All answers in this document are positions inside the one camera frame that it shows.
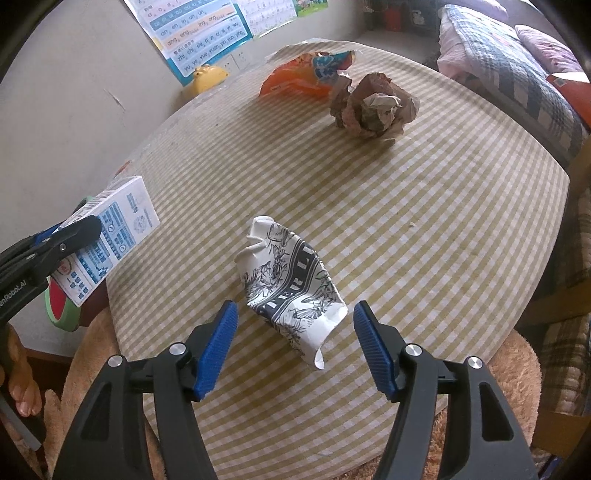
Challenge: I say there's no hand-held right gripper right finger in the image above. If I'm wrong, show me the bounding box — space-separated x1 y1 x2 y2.
353 300 539 480

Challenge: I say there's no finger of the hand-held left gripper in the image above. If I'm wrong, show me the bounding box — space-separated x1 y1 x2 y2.
27 215 103 278

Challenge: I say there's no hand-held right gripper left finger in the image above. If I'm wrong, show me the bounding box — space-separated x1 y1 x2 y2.
52 299 239 480

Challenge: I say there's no white blue milk carton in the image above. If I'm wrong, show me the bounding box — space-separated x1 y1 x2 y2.
48 175 161 308

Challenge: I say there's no floral print crushed paper cup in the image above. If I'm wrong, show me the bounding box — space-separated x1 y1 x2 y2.
235 215 350 371

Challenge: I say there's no person's left hand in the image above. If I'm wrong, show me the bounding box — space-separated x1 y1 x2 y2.
0 323 44 418

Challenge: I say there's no brown plaid blanket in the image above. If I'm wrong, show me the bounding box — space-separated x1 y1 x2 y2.
538 185 591 418

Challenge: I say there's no yellow duck toy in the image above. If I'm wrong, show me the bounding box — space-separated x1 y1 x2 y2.
181 65 230 97

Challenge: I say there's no brown crumpled paper ball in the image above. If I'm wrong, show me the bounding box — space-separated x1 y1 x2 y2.
329 71 422 145

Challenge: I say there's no orange snack bag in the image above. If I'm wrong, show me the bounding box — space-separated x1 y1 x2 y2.
257 50 357 100

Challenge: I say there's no blue plaid quilt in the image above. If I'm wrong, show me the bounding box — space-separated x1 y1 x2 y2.
436 4 591 163

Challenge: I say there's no red pillow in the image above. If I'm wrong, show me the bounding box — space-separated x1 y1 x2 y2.
546 71 591 132

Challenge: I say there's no red bag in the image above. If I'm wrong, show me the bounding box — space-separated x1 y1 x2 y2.
364 0 437 34

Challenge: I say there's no pink pillow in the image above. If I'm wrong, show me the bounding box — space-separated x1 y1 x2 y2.
514 24 588 75

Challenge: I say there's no blue bordered alphabet wall poster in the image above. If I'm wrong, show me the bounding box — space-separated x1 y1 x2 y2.
124 0 254 87

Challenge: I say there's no white chart wall poster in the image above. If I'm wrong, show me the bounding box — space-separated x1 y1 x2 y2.
233 0 297 38

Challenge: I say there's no green bordered wall poster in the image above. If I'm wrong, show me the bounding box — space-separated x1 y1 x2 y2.
295 0 331 17

